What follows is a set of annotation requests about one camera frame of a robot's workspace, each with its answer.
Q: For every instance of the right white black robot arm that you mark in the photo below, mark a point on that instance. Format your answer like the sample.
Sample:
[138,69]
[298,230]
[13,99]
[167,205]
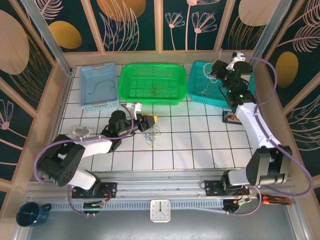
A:
[252,125]

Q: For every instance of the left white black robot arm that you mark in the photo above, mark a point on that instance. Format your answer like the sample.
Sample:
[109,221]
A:
[97,146]

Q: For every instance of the teal plastic basket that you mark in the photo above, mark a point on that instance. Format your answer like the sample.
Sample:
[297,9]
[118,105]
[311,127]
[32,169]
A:
[197,75]

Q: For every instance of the black box with orange items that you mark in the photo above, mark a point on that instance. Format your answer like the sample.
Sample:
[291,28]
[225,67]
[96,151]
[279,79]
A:
[230,117]

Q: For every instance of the green plastic basket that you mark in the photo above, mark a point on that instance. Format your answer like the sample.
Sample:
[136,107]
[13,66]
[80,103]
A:
[140,80]

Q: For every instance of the light blue plastic basket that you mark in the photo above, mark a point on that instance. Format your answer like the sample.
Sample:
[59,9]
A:
[100,72]

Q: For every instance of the white square analog clock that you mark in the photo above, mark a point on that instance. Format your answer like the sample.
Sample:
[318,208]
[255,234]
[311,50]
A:
[160,210]

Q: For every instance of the small circuit board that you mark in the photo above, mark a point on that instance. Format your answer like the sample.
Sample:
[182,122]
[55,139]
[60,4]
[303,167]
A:
[241,201]
[93,205]

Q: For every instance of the orange black hand tool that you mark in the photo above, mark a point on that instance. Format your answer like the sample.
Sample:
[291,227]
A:
[275,200]

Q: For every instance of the dark blue mug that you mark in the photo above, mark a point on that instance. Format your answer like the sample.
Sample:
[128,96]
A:
[27,215]

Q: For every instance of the aluminium frame post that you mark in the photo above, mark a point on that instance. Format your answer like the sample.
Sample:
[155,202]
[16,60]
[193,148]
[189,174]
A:
[270,32]
[50,42]

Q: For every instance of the aluminium mounting rail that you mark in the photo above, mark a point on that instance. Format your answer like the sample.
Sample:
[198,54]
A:
[162,186]

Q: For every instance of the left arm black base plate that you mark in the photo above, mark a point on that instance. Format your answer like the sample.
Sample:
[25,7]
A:
[110,187]

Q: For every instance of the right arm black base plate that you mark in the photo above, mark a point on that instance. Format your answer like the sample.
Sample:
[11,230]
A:
[211,187]

